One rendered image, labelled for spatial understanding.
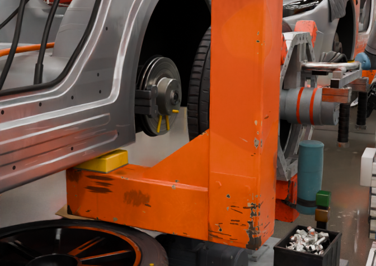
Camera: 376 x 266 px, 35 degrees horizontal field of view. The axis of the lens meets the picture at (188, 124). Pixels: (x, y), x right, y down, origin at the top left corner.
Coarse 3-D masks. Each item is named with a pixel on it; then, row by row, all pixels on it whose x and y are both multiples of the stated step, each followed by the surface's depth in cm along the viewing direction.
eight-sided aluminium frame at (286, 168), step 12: (288, 36) 209; (300, 36) 218; (288, 48) 206; (312, 48) 235; (288, 60) 206; (312, 60) 236; (300, 72) 245; (300, 84) 246; (312, 84) 244; (300, 132) 246; (312, 132) 247; (288, 156) 240; (276, 168) 219; (288, 168) 222
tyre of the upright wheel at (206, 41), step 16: (208, 32) 215; (208, 48) 210; (192, 64) 210; (208, 64) 206; (192, 80) 207; (208, 80) 205; (192, 96) 207; (208, 96) 204; (192, 112) 207; (208, 112) 205; (192, 128) 209; (208, 128) 206; (288, 144) 247
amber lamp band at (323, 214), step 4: (316, 208) 181; (328, 208) 181; (316, 212) 180; (320, 212) 180; (324, 212) 179; (328, 212) 180; (316, 216) 181; (320, 216) 180; (324, 216) 180; (328, 216) 180; (316, 220) 181; (320, 220) 180; (324, 220) 180; (328, 220) 181
